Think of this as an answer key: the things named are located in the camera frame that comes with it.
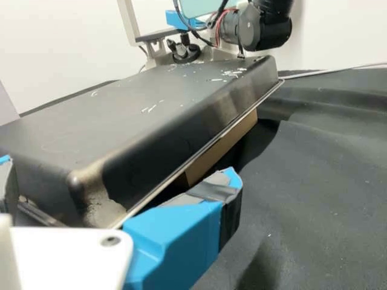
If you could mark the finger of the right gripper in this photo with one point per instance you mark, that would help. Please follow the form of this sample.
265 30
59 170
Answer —
175 20
197 23

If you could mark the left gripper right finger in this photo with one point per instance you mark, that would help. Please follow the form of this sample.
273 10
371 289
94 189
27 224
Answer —
181 238

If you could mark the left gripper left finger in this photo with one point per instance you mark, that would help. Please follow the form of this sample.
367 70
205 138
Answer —
9 187

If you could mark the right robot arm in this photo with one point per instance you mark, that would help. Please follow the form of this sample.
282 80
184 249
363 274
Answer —
266 24

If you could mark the brown cardboard box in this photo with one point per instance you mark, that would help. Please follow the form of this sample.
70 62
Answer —
217 148

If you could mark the black tray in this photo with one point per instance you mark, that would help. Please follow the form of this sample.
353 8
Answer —
127 121

